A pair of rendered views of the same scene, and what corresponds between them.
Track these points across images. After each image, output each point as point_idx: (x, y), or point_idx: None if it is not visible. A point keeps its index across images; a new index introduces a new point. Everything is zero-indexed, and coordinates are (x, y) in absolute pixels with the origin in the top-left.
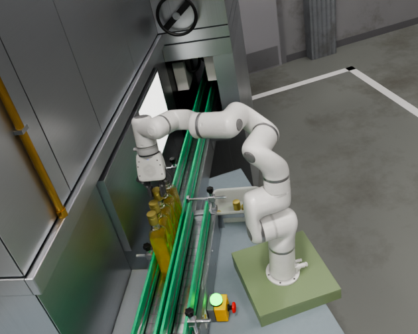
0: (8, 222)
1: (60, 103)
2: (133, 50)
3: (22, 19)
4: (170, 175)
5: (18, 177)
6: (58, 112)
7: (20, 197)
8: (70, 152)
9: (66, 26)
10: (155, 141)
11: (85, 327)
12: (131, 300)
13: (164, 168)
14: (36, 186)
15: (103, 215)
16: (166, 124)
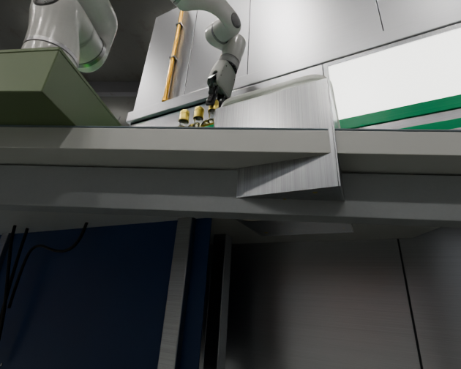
0: (143, 90)
1: (212, 52)
2: (396, 11)
3: (214, 17)
4: (209, 77)
5: (160, 77)
6: (207, 57)
7: (155, 84)
8: (200, 78)
9: (253, 13)
10: (224, 51)
11: None
12: None
13: (211, 72)
14: (165, 84)
15: None
16: (210, 24)
